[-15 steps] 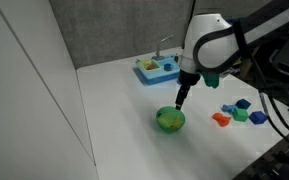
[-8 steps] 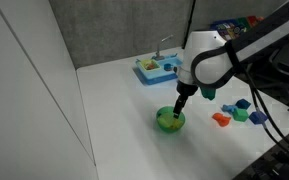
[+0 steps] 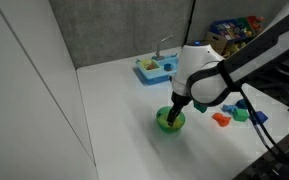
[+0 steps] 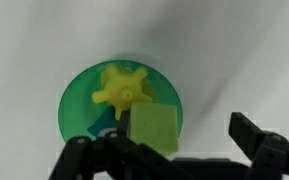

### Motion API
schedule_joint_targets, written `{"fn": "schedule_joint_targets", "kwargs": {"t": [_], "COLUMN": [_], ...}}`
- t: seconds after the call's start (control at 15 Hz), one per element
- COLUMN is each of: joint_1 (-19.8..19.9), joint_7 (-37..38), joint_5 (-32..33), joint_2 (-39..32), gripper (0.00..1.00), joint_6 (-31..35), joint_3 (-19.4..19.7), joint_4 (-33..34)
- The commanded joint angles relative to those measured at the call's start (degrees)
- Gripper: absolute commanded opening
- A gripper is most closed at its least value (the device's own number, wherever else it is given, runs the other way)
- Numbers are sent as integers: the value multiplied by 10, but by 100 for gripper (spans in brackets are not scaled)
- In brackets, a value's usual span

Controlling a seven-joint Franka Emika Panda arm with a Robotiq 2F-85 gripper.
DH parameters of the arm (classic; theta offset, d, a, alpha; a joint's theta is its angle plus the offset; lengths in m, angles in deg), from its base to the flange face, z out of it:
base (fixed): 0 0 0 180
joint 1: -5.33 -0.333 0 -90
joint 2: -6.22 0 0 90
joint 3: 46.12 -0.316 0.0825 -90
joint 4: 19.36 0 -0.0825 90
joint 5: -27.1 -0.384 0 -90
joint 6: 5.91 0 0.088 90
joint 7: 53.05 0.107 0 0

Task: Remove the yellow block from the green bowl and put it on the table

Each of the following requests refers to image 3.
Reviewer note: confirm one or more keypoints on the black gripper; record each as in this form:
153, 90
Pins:
179, 101

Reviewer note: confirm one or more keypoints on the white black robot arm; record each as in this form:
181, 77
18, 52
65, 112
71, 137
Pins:
207, 78

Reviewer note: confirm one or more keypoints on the green plastic bowl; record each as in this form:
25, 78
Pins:
162, 120

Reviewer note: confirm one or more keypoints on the teal block on gripper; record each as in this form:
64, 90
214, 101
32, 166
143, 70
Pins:
200, 107

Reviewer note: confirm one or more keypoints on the orange toy block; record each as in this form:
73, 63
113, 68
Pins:
221, 119

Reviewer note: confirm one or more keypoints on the light blue toy block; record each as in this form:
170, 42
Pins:
229, 108

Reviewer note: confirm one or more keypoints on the green cube block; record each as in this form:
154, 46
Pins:
240, 115

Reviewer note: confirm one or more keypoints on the dark blue cube block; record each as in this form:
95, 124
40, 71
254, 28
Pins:
241, 104

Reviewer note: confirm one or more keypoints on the bright blue cube block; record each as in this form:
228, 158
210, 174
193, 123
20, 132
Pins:
261, 115

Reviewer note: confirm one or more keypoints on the blue toy cup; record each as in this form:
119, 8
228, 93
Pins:
168, 67

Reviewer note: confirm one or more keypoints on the blue toy sink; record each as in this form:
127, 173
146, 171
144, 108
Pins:
158, 75

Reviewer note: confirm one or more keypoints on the yellow-green toy basket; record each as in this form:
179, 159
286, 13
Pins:
149, 64

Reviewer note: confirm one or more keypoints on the grey toy faucet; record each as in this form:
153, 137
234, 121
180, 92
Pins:
158, 55

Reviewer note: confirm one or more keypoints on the cardboard box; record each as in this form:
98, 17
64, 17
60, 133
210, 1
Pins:
217, 42

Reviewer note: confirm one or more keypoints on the toy-filled storage box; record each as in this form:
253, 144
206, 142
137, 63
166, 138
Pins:
238, 32

